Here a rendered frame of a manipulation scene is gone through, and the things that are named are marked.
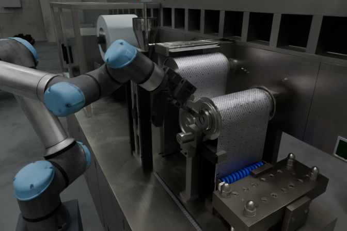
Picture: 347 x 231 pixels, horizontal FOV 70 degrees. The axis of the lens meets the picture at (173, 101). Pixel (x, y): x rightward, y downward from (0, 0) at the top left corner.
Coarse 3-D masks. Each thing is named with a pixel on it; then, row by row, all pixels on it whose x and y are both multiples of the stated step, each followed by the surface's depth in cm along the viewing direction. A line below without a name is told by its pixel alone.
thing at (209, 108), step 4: (264, 92) 91; (268, 96) 90; (204, 104) 81; (208, 104) 80; (200, 108) 84; (208, 108) 80; (212, 108) 79; (212, 112) 79; (212, 116) 79; (216, 116) 78; (212, 120) 79; (216, 120) 78; (212, 124) 80; (216, 124) 78; (212, 128) 80; (216, 128) 79; (204, 132) 85; (208, 132) 83; (212, 132) 81
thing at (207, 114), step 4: (204, 108) 82; (200, 112) 82; (204, 112) 80; (208, 112) 80; (200, 116) 83; (204, 116) 80; (208, 116) 79; (196, 120) 85; (200, 120) 83; (204, 120) 82; (208, 120) 79; (200, 124) 84; (204, 124) 81; (208, 124) 80; (204, 128) 82; (208, 128) 81
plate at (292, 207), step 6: (306, 198) 81; (294, 204) 78; (300, 204) 78; (306, 204) 80; (288, 210) 77; (294, 210) 77; (300, 210) 79; (306, 210) 81; (288, 216) 77; (294, 216) 78; (300, 216) 80; (282, 222) 80; (288, 222) 78; (294, 222) 80; (300, 222) 82; (282, 228) 80; (288, 228) 79; (294, 228) 82
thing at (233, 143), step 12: (240, 132) 85; (252, 132) 88; (264, 132) 92; (228, 144) 84; (240, 144) 87; (252, 144) 91; (228, 156) 86; (240, 156) 90; (252, 156) 94; (216, 168) 85; (228, 168) 88; (240, 168) 92; (216, 180) 87
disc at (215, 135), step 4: (204, 100) 82; (208, 100) 80; (212, 104) 79; (216, 108) 77; (216, 112) 78; (220, 116) 77; (220, 120) 77; (220, 124) 77; (220, 128) 78; (216, 132) 80; (220, 132) 78; (204, 136) 86; (208, 136) 84; (212, 136) 82; (216, 136) 80
